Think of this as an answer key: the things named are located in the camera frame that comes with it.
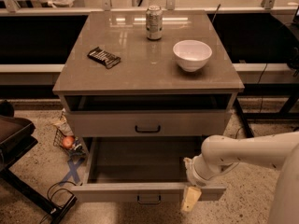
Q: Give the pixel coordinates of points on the red apple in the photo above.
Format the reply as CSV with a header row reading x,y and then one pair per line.
x,y
68,142

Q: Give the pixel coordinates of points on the silver soda can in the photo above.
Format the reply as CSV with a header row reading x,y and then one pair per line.
x,y
154,22

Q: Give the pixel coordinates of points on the blue tape cross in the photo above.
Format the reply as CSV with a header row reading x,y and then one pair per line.
x,y
73,166

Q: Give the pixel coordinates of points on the white bowl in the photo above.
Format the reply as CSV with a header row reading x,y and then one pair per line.
x,y
191,55

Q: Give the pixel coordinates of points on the wire basket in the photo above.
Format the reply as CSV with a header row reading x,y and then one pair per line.
x,y
76,150

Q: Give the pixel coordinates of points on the black chair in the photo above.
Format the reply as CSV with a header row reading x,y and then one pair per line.
x,y
16,135

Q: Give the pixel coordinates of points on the dark snack bar wrapper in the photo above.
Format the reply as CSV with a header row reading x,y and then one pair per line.
x,y
108,60

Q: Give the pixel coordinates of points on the grey drawer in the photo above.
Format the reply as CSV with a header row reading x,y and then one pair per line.
x,y
144,170
149,115

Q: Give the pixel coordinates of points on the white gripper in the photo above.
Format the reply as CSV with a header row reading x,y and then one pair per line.
x,y
193,174

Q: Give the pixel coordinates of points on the grey drawer cabinet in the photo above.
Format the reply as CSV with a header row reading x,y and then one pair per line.
x,y
146,67

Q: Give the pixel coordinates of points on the black table leg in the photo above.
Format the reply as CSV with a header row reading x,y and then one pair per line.
x,y
247,129

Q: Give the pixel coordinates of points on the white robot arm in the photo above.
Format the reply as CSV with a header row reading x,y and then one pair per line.
x,y
220,154

